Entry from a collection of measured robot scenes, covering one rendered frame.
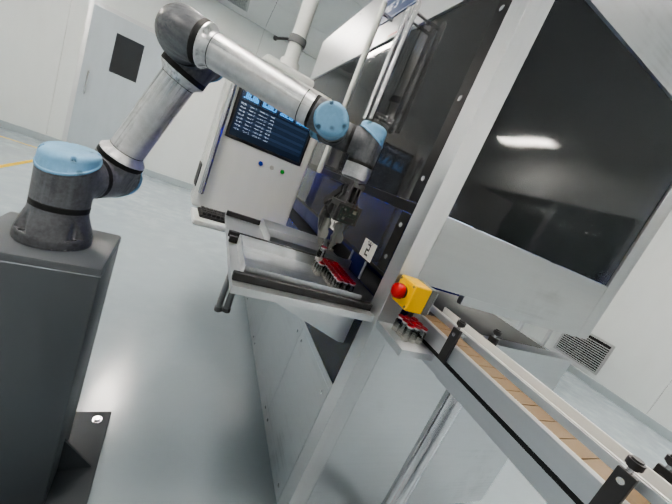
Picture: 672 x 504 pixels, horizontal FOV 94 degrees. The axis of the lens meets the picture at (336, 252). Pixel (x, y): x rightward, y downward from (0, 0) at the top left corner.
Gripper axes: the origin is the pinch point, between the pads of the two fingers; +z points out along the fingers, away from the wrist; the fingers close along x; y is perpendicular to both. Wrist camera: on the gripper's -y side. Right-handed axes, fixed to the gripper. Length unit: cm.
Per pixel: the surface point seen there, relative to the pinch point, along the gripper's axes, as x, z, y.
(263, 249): -12.9, 11.3, -14.9
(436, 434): 31, 30, 38
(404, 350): 17.0, 12.5, 30.5
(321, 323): 5.9, 22.0, 7.0
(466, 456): 87, 64, 17
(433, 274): 27.2, -4.6, 17.0
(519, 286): 63, -9, 17
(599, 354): 474, 59, -121
